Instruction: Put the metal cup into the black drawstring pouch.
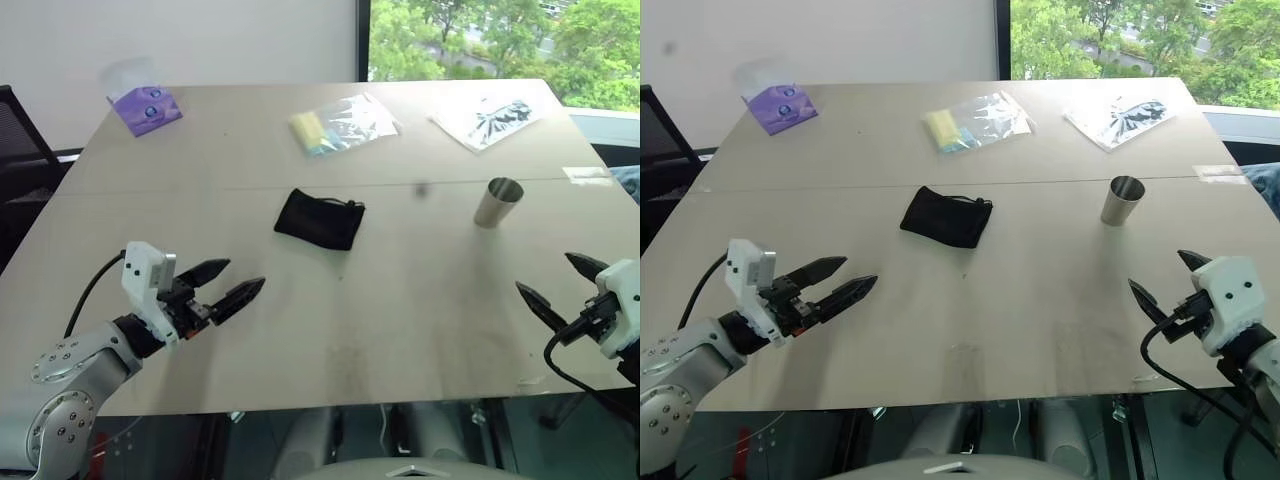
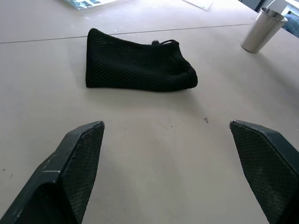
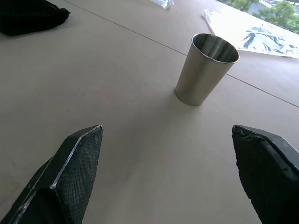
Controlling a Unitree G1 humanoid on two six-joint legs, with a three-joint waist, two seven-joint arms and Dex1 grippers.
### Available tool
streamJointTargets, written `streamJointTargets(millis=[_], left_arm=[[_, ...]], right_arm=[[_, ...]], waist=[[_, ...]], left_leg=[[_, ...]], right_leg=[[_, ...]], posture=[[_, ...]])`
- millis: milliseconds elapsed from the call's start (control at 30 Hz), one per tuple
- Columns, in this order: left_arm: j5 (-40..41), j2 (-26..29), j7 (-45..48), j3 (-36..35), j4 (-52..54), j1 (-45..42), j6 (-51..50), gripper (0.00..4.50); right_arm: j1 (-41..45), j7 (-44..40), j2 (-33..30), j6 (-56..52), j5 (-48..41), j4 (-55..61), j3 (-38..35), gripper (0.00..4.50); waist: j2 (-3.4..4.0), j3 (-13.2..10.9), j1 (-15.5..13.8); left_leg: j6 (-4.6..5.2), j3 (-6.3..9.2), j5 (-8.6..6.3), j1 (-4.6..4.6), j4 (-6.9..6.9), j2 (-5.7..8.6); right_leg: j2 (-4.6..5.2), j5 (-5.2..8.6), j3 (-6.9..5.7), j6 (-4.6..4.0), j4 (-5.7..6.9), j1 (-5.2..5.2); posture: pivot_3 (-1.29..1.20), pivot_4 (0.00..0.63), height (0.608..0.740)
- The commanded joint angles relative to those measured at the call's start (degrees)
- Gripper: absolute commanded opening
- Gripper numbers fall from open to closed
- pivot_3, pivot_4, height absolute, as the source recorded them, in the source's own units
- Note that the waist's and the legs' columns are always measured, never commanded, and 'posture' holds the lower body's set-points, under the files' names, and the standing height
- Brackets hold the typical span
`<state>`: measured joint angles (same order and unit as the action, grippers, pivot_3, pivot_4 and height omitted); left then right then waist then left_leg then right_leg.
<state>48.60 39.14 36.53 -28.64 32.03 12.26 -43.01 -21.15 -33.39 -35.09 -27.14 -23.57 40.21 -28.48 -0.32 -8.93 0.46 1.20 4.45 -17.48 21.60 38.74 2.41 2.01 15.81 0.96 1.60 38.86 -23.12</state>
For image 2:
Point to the black mesh drawstring pouch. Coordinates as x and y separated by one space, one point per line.
137 65

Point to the stainless steel cup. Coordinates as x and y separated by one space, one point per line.
262 29

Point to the teal patterned plastic sheet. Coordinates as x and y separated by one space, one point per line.
85 3

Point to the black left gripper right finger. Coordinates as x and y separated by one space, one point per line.
268 163

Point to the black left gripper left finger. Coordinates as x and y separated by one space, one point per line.
70 168

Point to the white paper sheet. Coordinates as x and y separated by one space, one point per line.
198 3

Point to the blue fabric object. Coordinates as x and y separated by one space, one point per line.
292 24

